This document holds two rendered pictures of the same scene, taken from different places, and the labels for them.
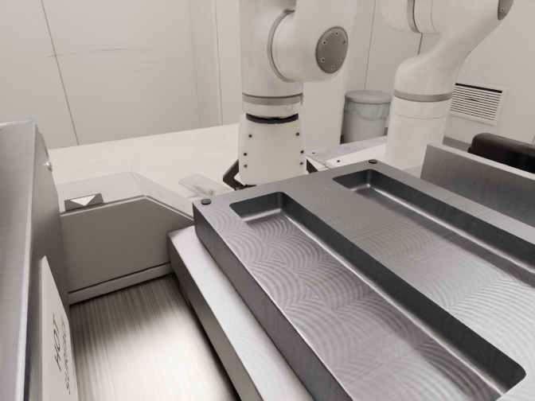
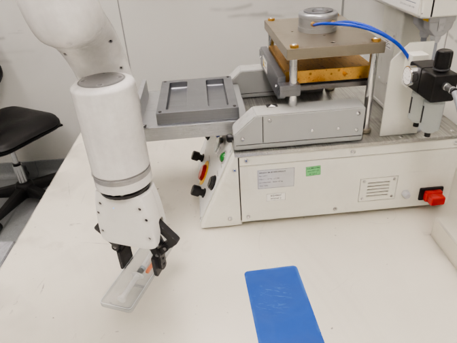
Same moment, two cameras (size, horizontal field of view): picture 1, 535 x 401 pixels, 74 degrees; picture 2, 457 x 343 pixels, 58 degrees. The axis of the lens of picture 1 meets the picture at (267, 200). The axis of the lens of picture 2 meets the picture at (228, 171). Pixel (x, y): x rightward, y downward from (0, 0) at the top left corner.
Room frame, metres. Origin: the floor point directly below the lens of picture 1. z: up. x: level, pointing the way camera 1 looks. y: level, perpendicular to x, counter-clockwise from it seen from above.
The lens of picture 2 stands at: (0.91, 0.37, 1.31)
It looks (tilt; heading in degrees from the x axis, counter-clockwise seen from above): 31 degrees down; 207
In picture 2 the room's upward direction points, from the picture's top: 4 degrees counter-clockwise
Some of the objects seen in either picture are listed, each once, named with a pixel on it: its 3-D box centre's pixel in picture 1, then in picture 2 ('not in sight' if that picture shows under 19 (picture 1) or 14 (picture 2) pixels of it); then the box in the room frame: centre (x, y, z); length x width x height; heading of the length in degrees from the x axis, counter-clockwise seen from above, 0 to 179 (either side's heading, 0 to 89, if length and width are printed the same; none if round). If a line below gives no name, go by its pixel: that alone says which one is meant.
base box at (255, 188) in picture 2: not in sight; (309, 150); (0.06, 0.16, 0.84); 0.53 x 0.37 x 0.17; 119
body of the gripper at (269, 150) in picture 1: (271, 145); (130, 208); (0.51, -0.01, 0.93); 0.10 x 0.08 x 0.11; 97
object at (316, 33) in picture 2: not in sight; (334, 43); (0.04, 0.19, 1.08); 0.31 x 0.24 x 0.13; 29
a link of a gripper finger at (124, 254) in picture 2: not in sight; (117, 248); (0.51, -0.05, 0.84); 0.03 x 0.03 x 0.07; 7
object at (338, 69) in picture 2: not in sight; (316, 52); (0.05, 0.16, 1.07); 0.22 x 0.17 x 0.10; 29
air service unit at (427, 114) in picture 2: not in sight; (424, 90); (0.17, 0.38, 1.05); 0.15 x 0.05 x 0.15; 29
